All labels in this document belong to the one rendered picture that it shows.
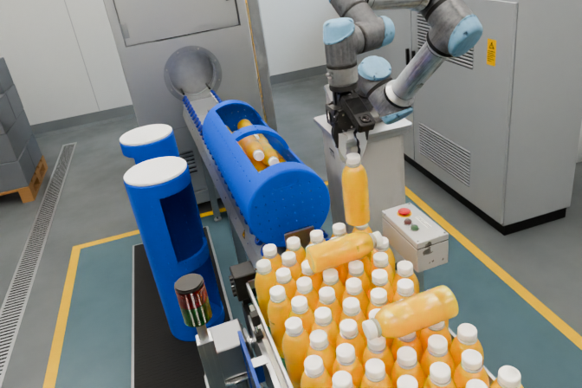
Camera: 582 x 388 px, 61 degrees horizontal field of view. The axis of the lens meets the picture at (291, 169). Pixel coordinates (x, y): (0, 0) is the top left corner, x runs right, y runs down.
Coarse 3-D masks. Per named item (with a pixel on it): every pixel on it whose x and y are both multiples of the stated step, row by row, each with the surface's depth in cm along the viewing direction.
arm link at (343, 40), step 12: (324, 24) 116; (336, 24) 113; (348, 24) 114; (324, 36) 117; (336, 36) 114; (348, 36) 115; (360, 36) 117; (336, 48) 115; (348, 48) 116; (360, 48) 118; (336, 60) 117; (348, 60) 117
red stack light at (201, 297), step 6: (204, 288) 105; (180, 294) 102; (186, 294) 102; (192, 294) 102; (198, 294) 103; (204, 294) 104; (180, 300) 103; (186, 300) 102; (192, 300) 102; (198, 300) 103; (204, 300) 104; (180, 306) 104; (186, 306) 103; (192, 306) 103; (198, 306) 103
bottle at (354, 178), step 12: (348, 168) 130; (360, 168) 129; (348, 180) 130; (360, 180) 129; (348, 192) 131; (360, 192) 131; (348, 204) 133; (360, 204) 132; (348, 216) 135; (360, 216) 134
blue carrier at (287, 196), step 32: (224, 128) 201; (256, 128) 190; (224, 160) 185; (288, 160) 199; (256, 192) 152; (288, 192) 156; (320, 192) 160; (256, 224) 157; (288, 224) 161; (320, 224) 165
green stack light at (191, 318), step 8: (208, 296) 107; (208, 304) 106; (184, 312) 104; (192, 312) 104; (200, 312) 104; (208, 312) 106; (184, 320) 106; (192, 320) 105; (200, 320) 105; (208, 320) 106
